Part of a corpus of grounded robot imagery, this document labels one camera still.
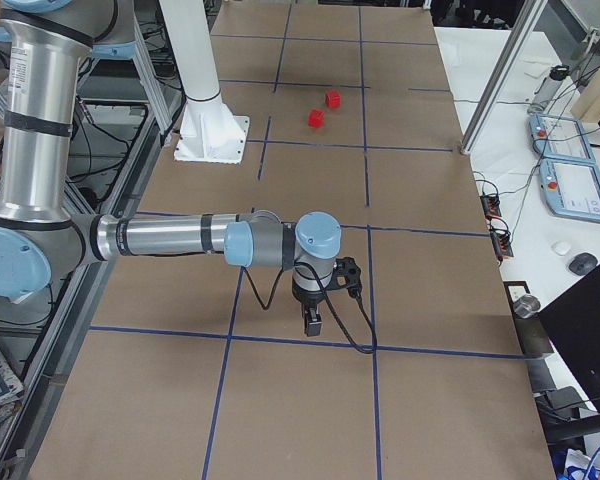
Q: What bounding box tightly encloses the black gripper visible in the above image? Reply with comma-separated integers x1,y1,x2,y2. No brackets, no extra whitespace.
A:
292,285,325,337

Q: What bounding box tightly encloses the red cube block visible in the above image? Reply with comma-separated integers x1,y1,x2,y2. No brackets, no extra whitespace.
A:
325,89,341,109
307,109,325,128

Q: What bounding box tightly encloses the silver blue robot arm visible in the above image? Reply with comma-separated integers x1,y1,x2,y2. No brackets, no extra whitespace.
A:
0,1,341,336

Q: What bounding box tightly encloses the lower orange circuit board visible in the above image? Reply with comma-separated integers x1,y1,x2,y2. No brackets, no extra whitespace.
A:
489,228,514,261

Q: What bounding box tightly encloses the orange circuit board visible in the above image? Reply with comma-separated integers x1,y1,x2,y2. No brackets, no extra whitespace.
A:
489,228,514,261
480,193,502,220

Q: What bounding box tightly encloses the upper orange circuit board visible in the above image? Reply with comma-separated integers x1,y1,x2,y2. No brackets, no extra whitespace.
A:
480,193,502,220

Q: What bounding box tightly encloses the small metal cup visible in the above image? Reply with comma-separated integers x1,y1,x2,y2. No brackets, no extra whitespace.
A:
513,293,541,319

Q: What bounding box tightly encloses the small white puck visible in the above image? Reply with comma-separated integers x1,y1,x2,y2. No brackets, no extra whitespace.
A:
551,241,571,256

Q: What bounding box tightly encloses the black monitor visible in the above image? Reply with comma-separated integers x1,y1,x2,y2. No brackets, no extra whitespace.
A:
539,264,600,412

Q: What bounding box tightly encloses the black computer mouse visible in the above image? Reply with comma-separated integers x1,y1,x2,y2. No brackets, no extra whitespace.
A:
568,252,598,276

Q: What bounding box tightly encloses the lower teach pendant tablet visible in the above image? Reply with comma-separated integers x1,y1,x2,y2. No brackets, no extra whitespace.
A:
539,158,600,223

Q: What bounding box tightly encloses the teach pendant tablet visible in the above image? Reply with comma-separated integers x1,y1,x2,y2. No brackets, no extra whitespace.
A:
529,113,595,162
539,158,600,223

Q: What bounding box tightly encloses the upper teach pendant tablet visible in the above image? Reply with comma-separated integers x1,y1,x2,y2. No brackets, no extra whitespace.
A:
529,113,595,162

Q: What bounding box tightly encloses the silver bottle black cap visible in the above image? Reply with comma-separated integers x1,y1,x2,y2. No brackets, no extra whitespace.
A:
527,64,570,114

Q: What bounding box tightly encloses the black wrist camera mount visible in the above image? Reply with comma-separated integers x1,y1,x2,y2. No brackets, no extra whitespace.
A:
327,257,363,299

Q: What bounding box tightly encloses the white pedestal column base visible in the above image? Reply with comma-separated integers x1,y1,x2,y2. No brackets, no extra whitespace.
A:
160,0,250,164

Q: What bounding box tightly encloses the aluminium frame post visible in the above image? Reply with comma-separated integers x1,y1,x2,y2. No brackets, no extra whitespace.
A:
459,0,548,155

